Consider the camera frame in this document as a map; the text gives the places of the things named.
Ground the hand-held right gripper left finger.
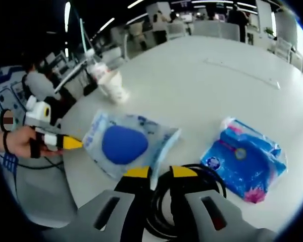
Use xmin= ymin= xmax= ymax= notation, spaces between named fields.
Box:
xmin=77 ymin=165 xmax=152 ymax=242

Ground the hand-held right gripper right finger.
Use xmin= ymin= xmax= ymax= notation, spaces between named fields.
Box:
xmin=169 ymin=165 xmax=276 ymax=242

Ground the blue sponge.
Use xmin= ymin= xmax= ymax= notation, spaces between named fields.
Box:
xmin=81 ymin=109 xmax=182 ymax=180

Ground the blue tissue packet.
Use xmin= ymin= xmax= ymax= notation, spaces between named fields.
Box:
xmin=199 ymin=116 xmax=288 ymax=205

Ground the cream paper cup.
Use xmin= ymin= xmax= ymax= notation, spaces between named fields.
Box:
xmin=97 ymin=70 xmax=130 ymax=104

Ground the clear water bottle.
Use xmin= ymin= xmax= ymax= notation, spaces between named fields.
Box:
xmin=86 ymin=49 xmax=109 ymax=85

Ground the person's left hand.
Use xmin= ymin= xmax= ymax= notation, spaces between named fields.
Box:
xmin=4 ymin=125 xmax=64 ymax=159

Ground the black wristband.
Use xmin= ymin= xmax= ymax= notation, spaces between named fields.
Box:
xmin=2 ymin=131 xmax=12 ymax=153

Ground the neighbouring white table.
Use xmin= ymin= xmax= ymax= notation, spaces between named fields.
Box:
xmin=54 ymin=59 xmax=91 ymax=94

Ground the black stand base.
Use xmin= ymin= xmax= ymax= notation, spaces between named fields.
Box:
xmin=82 ymin=75 xmax=99 ymax=97

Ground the teal light pole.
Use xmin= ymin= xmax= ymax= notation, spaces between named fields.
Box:
xmin=78 ymin=14 xmax=89 ymax=60

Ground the white mesh chair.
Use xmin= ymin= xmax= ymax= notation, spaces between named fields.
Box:
xmin=274 ymin=37 xmax=293 ymax=63
xmin=167 ymin=23 xmax=187 ymax=40
xmin=193 ymin=21 xmax=241 ymax=41

